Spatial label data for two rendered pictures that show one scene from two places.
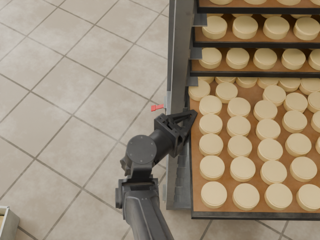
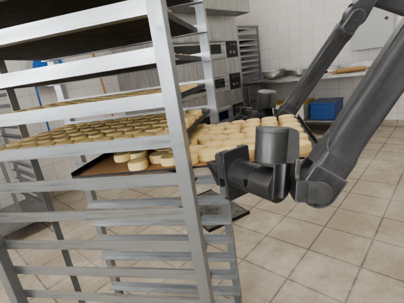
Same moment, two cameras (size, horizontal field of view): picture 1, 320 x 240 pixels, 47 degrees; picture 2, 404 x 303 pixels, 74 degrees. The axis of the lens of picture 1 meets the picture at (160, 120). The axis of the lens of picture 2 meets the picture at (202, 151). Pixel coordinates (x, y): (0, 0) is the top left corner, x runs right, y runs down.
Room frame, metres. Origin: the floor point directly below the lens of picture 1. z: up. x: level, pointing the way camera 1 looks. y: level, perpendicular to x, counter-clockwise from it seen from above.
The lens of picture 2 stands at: (0.32, 0.49, 1.19)
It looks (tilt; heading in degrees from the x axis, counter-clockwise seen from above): 16 degrees down; 283
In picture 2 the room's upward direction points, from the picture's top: 9 degrees counter-clockwise
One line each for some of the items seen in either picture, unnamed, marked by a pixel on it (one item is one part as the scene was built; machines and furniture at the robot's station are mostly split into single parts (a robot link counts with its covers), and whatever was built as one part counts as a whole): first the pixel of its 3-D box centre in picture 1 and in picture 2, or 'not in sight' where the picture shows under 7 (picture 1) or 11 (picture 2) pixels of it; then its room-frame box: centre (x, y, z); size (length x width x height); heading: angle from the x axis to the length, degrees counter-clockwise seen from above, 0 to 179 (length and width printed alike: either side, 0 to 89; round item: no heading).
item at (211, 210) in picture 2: not in sight; (210, 207); (0.81, -1.62, 0.02); 0.60 x 0.40 x 0.03; 131
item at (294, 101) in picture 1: (295, 103); (215, 134); (0.45, -0.31, 1.00); 0.05 x 0.05 x 0.02
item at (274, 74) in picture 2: not in sight; (273, 74); (0.02, -4.39, 0.95); 0.39 x 0.39 x 0.14
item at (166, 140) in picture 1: (158, 145); (244, 175); (0.35, 0.00, 0.98); 0.07 x 0.07 x 0.10; 45
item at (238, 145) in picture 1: (239, 147); (251, 143); (0.34, -0.17, 1.00); 0.05 x 0.05 x 0.02
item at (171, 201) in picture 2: not in sight; (152, 202); (0.79, -0.47, 0.69); 0.64 x 0.03 x 0.03; 179
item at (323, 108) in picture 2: not in sight; (326, 108); (-0.71, -3.96, 0.36); 0.46 x 0.38 x 0.26; 60
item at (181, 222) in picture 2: not in sight; (156, 220); (0.79, -0.47, 0.60); 0.64 x 0.03 x 0.03; 179
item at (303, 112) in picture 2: not in sight; (298, 109); (-0.33, -4.19, 0.36); 0.46 x 0.38 x 0.26; 58
